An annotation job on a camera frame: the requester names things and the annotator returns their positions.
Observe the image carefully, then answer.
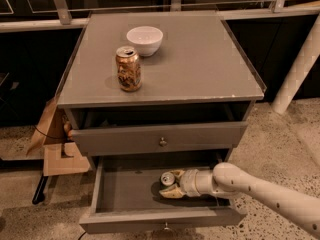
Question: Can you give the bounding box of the brass middle drawer knob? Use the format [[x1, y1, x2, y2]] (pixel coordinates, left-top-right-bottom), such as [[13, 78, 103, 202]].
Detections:
[[163, 222, 171, 231]]

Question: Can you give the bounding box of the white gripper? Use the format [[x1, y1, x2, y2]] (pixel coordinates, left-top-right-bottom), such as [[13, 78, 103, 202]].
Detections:
[[159, 169, 200, 199]]

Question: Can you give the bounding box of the green soda can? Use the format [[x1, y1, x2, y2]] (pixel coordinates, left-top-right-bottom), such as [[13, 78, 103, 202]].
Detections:
[[160, 172, 175, 188]]

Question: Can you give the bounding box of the gold brown soda can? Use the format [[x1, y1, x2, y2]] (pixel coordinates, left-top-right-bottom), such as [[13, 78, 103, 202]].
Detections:
[[115, 46, 142, 92]]

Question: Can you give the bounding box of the metal railing frame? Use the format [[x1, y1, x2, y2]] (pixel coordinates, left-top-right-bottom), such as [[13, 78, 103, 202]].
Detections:
[[0, 0, 320, 32]]

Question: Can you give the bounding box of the brass drawer knob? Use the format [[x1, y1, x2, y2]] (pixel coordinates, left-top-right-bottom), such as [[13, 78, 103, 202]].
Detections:
[[159, 137, 168, 147], [163, 222, 171, 231]]

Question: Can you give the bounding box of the white ceramic bowl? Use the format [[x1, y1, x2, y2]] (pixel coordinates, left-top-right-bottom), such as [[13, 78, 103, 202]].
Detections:
[[126, 26, 163, 57]]

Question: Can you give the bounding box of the grey open middle drawer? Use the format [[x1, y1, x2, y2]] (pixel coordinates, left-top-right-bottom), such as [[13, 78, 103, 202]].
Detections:
[[80, 150, 245, 234]]

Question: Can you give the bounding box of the white diagonal post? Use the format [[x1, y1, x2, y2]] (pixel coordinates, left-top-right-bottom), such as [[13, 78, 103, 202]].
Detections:
[[271, 15, 320, 114]]

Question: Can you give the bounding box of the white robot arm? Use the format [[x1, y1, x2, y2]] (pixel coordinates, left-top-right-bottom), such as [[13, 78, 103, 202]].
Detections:
[[159, 162, 320, 238]]

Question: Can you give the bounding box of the grey top drawer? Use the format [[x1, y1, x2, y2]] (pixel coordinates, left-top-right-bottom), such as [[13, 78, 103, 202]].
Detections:
[[71, 122, 248, 156]]

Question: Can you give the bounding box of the brass top drawer knob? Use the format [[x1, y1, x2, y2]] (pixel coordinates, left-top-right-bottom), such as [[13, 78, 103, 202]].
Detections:
[[159, 137, 168, 147]]

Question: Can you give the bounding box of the grey drawer cabinet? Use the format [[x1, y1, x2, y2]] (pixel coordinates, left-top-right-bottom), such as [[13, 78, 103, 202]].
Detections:
[[56, 11, 267, 158]]

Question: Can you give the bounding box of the black cable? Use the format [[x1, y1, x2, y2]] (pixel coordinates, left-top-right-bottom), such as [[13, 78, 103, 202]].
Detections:
[[32, 124, 66, 141]]

